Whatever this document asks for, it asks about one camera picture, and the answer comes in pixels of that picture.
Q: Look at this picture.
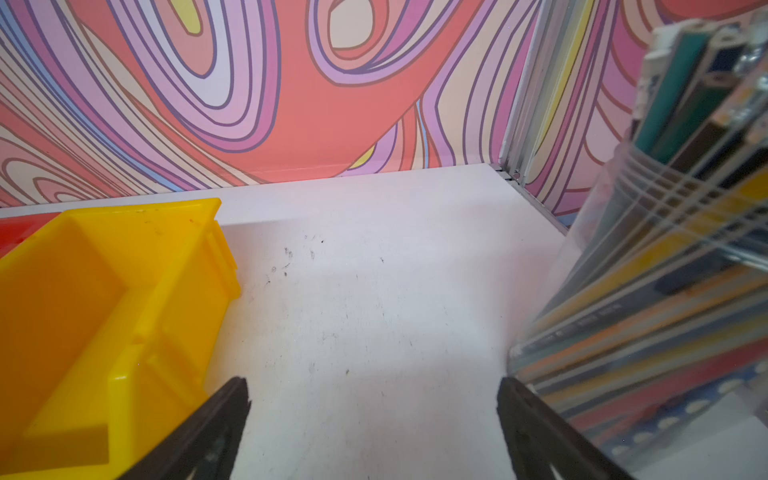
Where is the clear cup of pencils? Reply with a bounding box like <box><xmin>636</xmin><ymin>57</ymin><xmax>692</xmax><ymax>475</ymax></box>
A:
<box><xmin>508</xmin><ymin>8</ymin><xmax>767</xmax><ymax>479</ymax></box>

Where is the red bin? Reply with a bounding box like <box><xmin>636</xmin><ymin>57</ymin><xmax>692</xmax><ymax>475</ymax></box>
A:
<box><xmin>0</xmin><ymin>213</ymin><xmax>58</xmax><ymax>258</ymax></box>

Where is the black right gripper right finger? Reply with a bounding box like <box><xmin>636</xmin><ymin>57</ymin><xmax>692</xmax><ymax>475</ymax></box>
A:
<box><xmin>497</xmin><ymin>377</ymin><xmax>632</xmax><ymax>480</ymax></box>

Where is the right yellow bin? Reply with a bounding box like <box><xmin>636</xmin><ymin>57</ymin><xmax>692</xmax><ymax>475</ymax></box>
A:
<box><xmin>1</xmin><ymin>198</ymin><xmax>241</xmax><ymax>479</ymax></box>

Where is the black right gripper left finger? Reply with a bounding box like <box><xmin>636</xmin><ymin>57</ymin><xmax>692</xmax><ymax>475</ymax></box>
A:
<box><xmin>121</xmin><ymin>376</ymin><xmax>251</xmax><ymax>479</ymax></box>

